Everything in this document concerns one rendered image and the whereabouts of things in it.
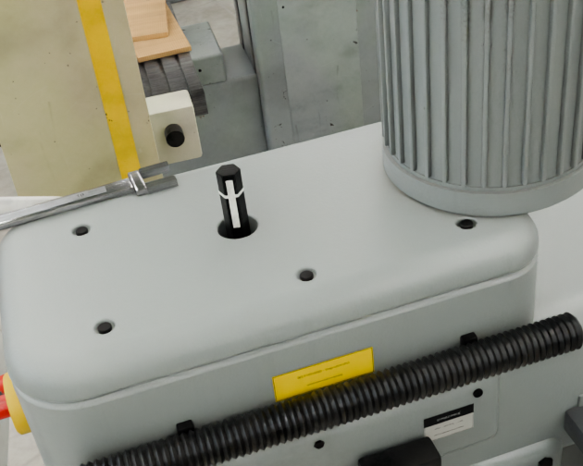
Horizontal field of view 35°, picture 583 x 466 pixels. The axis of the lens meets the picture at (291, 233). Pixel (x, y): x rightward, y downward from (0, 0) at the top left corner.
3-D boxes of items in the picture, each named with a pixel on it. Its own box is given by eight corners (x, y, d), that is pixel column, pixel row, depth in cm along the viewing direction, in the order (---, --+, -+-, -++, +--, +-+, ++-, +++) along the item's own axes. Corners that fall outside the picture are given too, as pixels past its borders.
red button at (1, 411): (-14, 443, 86) (-27, 413, 84) (-16, 413, 89) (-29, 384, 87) (22, 433, 87) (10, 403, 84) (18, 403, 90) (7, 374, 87)
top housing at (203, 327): (55, 526, 79) (1, 396, 69) (30, 334, 99) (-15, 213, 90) (550, 366, 88) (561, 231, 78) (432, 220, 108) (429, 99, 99)
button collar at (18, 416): (22, 448, 86) (4, 404, 83) (18, 404, 91) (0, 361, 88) (44, 442, 87) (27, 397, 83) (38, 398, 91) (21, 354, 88)
